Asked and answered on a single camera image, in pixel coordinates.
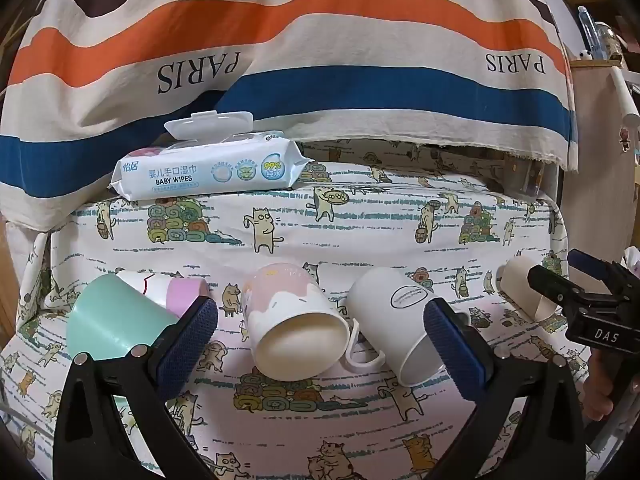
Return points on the white stick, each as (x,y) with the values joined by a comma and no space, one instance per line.
(622,95)

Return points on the baby wipes pack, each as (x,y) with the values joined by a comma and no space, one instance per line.
(200,172)

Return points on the mint green cup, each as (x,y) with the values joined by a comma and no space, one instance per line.
(115,320)

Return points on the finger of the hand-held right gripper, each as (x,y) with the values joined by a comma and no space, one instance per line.
(547,280)
(582,261)

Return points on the decorated pen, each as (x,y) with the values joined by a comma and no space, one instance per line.
(610,42)

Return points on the blue pen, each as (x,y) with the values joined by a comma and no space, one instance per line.
(590,32)

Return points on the white cup with purple band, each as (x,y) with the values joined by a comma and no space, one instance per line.
(150,285)

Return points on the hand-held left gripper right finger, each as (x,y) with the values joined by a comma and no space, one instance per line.
(452,347)

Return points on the beige paper cup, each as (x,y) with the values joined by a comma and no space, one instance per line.
(520,285)

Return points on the striped cloth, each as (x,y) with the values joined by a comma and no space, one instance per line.
(300,35)

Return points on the white cup with oval print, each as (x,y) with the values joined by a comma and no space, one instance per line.
(385,310)

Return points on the person's right hand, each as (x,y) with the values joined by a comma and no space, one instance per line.
(597,390)

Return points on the cat printed sheet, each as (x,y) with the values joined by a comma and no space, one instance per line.
(325,240)

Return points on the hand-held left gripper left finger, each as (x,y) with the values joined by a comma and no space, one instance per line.
(192,337)

